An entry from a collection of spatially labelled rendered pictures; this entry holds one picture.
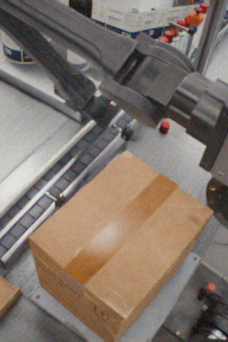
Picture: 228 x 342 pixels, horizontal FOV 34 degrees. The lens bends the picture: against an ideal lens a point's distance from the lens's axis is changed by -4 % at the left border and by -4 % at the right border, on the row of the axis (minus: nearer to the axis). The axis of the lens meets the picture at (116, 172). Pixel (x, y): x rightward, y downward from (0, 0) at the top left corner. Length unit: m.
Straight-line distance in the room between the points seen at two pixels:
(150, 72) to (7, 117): 0.90
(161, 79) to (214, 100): 0.08
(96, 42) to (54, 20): 0.07
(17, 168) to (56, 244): 0.51
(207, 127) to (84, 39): 0.21
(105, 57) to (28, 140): 0.78
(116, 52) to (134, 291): 0.41
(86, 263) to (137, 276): 0.10
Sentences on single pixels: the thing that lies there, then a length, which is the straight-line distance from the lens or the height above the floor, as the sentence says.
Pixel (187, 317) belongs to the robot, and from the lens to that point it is 1.63.
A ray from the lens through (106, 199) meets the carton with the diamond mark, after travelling 0.78.
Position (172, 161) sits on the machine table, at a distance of 1.25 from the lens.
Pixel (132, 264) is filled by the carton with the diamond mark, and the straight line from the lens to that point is 0.71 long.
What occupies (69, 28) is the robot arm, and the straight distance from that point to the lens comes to 0.55.
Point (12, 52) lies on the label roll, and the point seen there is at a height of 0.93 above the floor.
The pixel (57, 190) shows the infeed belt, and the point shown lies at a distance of 1.08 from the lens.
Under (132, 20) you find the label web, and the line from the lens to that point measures 1.49.
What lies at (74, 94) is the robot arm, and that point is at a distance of 0.92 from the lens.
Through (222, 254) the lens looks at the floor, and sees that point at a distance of 2.09.
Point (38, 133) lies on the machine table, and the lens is 1.29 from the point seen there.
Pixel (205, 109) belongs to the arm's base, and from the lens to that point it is 0.46.
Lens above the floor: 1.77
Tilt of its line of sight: 52 degrees down
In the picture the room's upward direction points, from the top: 9 degrees clockwise
